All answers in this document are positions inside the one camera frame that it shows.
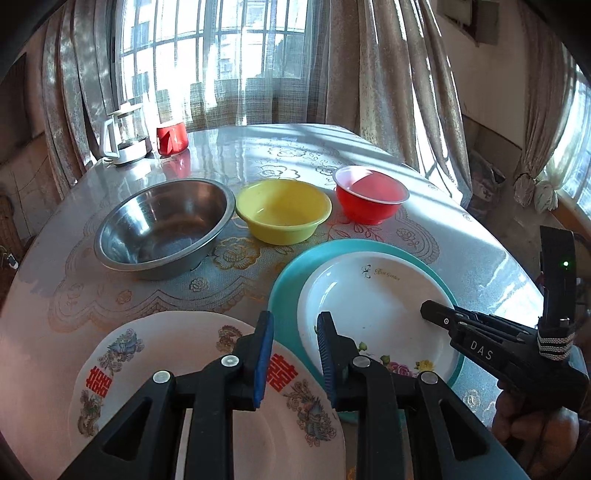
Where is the gold floral lace tablecloth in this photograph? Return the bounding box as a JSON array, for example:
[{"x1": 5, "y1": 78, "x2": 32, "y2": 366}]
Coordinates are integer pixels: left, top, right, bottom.
[{"x1": 0, "y1": 122, "x2": 550, "y2": 480}]

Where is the red plastic bowl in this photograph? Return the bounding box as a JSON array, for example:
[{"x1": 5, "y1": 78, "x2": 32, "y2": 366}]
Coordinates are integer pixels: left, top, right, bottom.
[{"x1": 332, "y1": 165, "x2": 411, "y2": 226}]

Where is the dark bag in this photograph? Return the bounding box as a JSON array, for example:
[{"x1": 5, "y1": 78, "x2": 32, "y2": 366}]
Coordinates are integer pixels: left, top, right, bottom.
[{"x1": 470, "y1": 152, "x2": 507, "y2": 205}]

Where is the tied beige curtain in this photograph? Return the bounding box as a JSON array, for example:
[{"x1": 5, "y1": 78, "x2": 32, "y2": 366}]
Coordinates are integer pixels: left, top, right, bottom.
[{"x1": 512, "y1": 0, "x2": 579, "y2": 214}]

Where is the yellow plastic bowl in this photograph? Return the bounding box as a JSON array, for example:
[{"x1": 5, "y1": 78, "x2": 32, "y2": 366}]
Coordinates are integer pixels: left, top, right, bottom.
[{"x1": 235, "y1": 179, "x2": 333, "y2": 245}]

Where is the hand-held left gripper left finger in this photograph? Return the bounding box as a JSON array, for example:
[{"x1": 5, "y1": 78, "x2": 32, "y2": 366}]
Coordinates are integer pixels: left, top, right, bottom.
[{"x1": 60, "y1": 310, "x2": 275, "y2": 480}]

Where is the stainless steel bowl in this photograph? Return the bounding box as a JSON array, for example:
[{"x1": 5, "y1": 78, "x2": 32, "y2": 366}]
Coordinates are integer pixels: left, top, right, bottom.
[{"x1": 93, "y1": 179, "x2": 236, "y2": 281}]

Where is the barred window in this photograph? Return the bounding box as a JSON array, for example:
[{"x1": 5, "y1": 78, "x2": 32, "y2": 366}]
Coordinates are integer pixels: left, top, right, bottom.
[{"x1": 540, "y1": 60, "x2": 591, "y2": 210}]

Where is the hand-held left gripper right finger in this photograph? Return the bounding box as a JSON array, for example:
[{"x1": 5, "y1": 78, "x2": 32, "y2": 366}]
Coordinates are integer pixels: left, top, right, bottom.
[{"x1": 316, "y1": 311, "x2": 532, "y2": 480}]

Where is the sheer white curtain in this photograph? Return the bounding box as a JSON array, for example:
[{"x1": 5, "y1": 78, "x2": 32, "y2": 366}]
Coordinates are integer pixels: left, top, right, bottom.
[{"x1": 111, "y1": 0, "x2": 365, "y2": 134}]

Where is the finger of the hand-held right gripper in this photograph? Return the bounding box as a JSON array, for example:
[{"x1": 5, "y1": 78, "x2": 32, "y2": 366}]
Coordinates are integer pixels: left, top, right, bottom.
[{"x1": 420, "y1": 299, "x2": 540, "y2": 344}]

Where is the glass pitcher white base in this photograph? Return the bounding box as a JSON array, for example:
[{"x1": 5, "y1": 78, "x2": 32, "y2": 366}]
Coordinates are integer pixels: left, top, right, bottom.
[{"x1": 100, "y1": 104, "x2": 153, "y2": 166}]

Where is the teal plate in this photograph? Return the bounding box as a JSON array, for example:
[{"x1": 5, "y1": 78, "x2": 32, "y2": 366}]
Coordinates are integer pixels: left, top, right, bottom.
[{"x1": 268, "y1": 239, "x2": 466, "y2": 425}]

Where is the white floral plate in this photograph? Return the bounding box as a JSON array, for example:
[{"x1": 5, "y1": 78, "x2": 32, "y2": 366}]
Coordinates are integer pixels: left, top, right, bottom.
[{"x1": 297, "y1": 253, "x2": 465, "y2": 378}]

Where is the white dragon print plate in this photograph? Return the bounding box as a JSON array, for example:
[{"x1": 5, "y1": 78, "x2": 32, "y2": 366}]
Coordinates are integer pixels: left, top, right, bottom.
[{"x1": 68, "y1": 310, "x2": 346, "y2": 480}]

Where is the red mug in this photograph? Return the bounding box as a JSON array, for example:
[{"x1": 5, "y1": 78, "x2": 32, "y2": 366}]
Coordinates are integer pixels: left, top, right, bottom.
[{"x1": 156, "y1": 121, "x2": 190, "y2": 156}]

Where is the beige patterned curtain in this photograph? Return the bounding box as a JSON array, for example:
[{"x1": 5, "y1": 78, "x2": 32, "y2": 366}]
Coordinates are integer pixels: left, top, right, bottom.
[
  {"x1": 328, "y1": 0, "x2": 472, "y2": 209},
  {"x1": 42, "y1": 0, "x2": 122, "y2": 185}
]

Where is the person's right hand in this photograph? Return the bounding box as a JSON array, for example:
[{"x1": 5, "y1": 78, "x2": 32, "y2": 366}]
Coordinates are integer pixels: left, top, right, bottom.
[{"x1": 490, "y1": 391, "x2": 580, "y2": 457}]

